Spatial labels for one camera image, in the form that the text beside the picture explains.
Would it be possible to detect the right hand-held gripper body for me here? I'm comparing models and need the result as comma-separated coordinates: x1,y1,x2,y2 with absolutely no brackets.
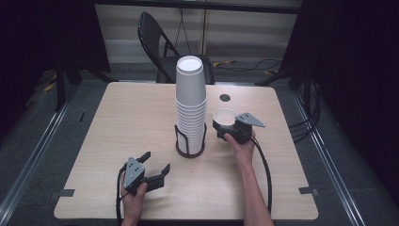
223,112,266,146

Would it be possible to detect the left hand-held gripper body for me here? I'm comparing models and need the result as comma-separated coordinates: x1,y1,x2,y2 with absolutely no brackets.
122,155,167,197

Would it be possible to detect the single white paper cup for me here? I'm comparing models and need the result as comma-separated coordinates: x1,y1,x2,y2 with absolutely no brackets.
213,107,239,144

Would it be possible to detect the black wire cup holder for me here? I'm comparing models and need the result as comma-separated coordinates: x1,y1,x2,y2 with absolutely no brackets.
173,122,208,159

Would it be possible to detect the stack of white paper cups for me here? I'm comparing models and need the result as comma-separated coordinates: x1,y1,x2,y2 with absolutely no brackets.
174,55,208,155

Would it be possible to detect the person's right hand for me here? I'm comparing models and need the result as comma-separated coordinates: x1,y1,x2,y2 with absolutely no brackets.
223,131,257,169

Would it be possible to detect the person's left hand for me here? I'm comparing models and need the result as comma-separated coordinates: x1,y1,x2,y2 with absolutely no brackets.
120,182,149,221

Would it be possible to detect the black metal stand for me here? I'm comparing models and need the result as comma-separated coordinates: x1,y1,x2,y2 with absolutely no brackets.
254,59,314,92
54,53,119,113

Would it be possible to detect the grey tape strip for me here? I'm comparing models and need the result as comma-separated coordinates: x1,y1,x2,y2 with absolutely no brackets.
57,188,76,199
297,186,316,196

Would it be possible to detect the black folding chair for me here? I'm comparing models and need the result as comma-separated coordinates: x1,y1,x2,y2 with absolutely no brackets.
137,11,216,86

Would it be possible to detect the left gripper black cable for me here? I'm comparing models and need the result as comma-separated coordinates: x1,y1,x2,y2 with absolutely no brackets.
115,165,130,226

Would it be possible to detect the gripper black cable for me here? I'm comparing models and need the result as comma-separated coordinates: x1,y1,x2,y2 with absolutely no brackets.
249,136,274,215
115,165,130,226

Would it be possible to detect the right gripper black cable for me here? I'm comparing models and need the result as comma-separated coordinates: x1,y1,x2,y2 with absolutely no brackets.
249,136,274,215

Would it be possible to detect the yellow floor cable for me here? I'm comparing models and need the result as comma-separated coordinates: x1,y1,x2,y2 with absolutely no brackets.
212,59,236,68

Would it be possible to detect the thin black floor cable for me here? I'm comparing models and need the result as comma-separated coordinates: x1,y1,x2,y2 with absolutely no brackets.
215,57,282,73

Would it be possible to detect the bundle of black floor cables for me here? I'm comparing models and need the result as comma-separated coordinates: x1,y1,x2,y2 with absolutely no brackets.
287,74,322,143

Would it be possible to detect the metal floor rail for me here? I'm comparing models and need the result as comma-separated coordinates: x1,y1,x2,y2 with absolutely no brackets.
0,84,81,218
291,90,367,226

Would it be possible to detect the hanging thin black cable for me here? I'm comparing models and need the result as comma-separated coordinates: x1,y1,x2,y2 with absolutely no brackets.
174,7,191,57

